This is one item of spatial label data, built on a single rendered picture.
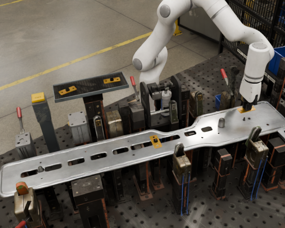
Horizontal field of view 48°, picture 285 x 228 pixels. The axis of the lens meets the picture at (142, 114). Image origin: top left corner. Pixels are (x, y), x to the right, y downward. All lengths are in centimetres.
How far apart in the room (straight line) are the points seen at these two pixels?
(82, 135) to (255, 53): 85
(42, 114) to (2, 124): 187
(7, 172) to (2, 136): 184
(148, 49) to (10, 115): 219
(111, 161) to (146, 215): 34
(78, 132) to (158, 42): 62
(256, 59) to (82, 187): 89
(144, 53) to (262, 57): 63
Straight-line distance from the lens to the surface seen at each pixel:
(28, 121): 344
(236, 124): 163
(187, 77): 250
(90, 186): 132
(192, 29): 452
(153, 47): 171
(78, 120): 150
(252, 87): 149
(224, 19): 143
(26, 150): 156
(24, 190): 134
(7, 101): 382
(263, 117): 171
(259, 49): 142
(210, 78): 250
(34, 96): 164
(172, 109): 158
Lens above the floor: 205
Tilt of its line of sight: 39 degrees down
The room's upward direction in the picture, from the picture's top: 3 degrees counter-clockwise
